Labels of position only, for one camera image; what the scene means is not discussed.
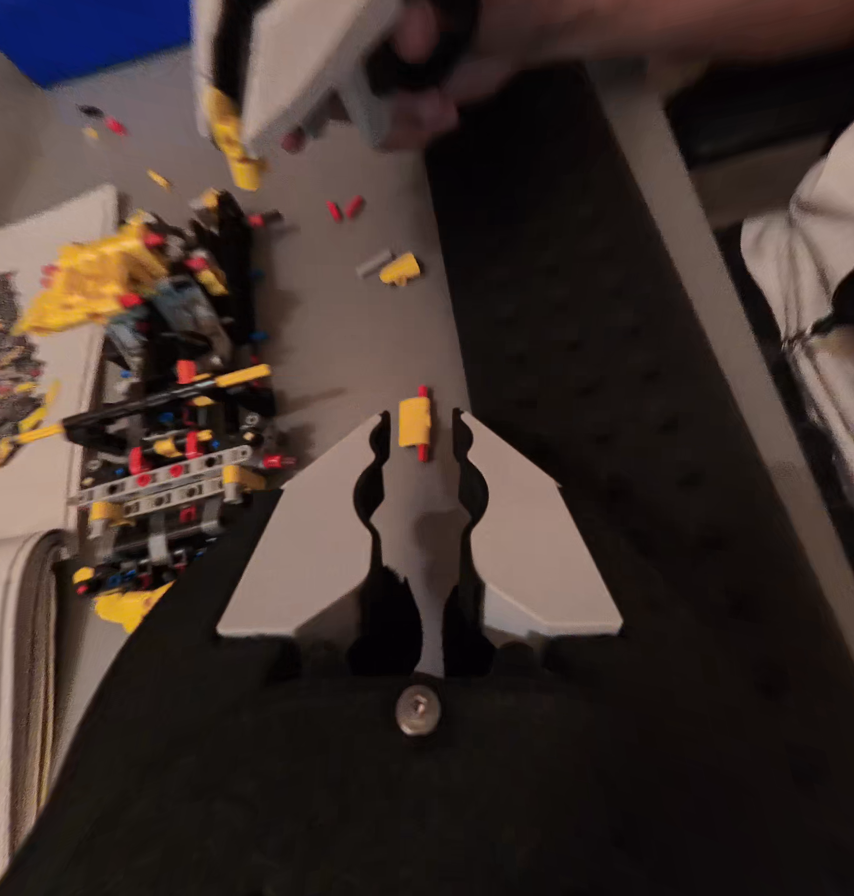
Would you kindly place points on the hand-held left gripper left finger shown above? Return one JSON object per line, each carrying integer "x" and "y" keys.
{"x": 301, "y": 560}

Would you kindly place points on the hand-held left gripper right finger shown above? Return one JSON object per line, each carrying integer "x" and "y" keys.
{"x": 546, "y": 560}

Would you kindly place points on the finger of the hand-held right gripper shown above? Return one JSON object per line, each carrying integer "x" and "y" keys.
{"x": 204, "y": 56}
{"x": 308, "y": 56}

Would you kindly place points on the yellow lego beam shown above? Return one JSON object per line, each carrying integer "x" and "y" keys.
{"x": 234, "y": 154}

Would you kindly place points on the grey lego axle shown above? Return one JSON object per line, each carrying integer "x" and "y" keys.
{"x": 373, "y": 262}

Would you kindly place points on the yellow lego pin connector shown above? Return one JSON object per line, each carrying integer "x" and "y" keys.
{"x": 401, "y": 269}

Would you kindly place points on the yellow lego block piece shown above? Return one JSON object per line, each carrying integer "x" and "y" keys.
{"x": 413, "y": 420}

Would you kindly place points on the lego car chassis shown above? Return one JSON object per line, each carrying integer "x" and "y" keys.
{"x": 105, "y": 273}

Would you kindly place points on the person's right forearm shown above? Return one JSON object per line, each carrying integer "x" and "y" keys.
{"x": 783, "y": 28}

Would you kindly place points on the red lego piece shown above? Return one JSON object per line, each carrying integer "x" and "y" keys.
{"x": 115, "y": 126}

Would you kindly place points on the yellow lego pin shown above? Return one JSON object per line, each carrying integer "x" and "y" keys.
{"x": 159, "y": 178}

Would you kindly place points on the lego instruction booklet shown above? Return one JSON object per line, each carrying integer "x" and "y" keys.
{"x": 21, "y": 238}

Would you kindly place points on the person's right hand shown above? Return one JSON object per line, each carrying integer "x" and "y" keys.
{"x": 539, "y": 35}

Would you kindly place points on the blue storage bin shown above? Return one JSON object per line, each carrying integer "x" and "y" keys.
{"x": 84, "y": 35}

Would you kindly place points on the black dotted floor mat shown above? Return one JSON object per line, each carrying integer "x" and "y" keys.
{"x": 574, "y": 350}

